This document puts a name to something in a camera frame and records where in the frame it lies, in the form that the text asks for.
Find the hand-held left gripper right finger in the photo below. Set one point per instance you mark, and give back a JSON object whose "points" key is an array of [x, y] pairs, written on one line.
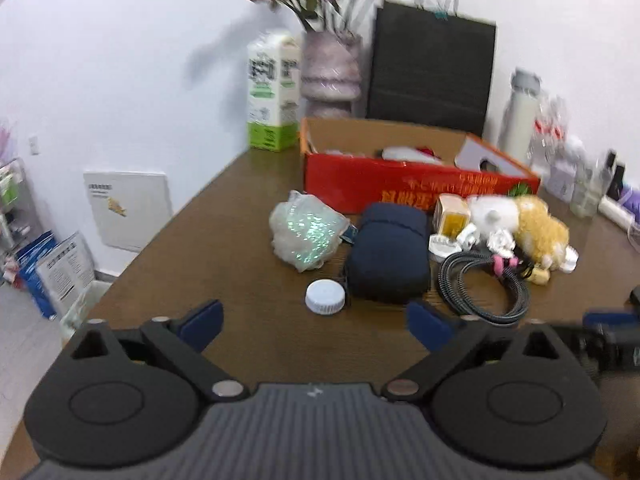
{"points": [[425, 322]]}

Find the white thermos bottle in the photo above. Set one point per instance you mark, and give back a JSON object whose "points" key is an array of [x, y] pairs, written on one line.
{"points": [[517, 120]]}

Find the red cardboard box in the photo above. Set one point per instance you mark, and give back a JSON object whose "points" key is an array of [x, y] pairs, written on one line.
{"points": [[380, 182]]}

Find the purple tissue pack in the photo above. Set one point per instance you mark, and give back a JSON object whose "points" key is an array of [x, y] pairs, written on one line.
{"points": [[631, 200]]}

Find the small yellow box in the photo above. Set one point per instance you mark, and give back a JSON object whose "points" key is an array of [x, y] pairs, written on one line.
{"points": [[450, 215]]}

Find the white power strip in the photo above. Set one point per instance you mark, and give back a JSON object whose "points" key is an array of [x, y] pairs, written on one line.
{"points": [[617, 212]]}

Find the metal storage rack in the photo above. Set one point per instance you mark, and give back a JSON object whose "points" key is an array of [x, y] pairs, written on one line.
{"points": [[12, 200]]}

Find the white charger plug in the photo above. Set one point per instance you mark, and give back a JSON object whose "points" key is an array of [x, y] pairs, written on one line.
{"points": [[469, 237]]}

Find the white square box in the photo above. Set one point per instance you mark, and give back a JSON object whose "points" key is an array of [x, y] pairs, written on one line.
{"points": [[562, 177]]}

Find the black paper bag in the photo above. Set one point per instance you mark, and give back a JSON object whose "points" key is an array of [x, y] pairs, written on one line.
{"points": [[430, 60]]}

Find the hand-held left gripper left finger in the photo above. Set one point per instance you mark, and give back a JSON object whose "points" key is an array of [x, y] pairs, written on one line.
{"points": [[202, 322]]}

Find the clear drinking glass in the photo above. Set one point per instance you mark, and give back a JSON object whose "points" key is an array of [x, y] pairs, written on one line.
{"points": [[590, 192]]}

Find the white wall socket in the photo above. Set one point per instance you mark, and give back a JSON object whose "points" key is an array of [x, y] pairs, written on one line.
{"points": [[34, 145]]}

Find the white round puck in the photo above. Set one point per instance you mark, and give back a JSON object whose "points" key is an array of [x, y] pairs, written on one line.
{"points": [[325, 297]]}

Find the white round gadget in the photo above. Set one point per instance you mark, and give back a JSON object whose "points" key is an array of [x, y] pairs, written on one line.
{"points": [[574, 149]]}

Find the mauve ribbed vase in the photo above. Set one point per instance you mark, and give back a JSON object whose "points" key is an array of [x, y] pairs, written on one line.
{"points": [[330, 70]]}

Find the white green milk carton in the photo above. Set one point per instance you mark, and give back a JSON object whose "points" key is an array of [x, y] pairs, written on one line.
{"points": [[265, 95]]}

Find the crumpled white wrapper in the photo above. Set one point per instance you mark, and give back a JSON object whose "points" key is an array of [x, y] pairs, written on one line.
{"points": [[500, 241]]}

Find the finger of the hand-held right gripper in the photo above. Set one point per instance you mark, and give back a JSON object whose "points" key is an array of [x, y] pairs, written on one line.
{"points": [[610, 321]]}

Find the clear water bottle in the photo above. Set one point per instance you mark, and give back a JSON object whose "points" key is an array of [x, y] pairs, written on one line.
{"points": [[540, 135], [559, 120]]}

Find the blue white cartons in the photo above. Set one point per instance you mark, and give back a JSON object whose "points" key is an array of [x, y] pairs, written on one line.
{"points": [[55, 270]]}

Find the brown wooden desk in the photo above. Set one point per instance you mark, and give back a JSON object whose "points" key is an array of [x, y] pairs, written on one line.
{"points": [[240, 240]]}

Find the yellow white plush toy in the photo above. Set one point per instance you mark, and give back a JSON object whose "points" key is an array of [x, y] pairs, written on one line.
{"points": [[540, 230]]}

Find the small red item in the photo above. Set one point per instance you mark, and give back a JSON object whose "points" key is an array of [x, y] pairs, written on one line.
{"points": [[425, 150]]}

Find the navy fabric pouch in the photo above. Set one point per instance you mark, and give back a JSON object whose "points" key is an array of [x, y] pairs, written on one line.
{"points": [[387, 255]]}

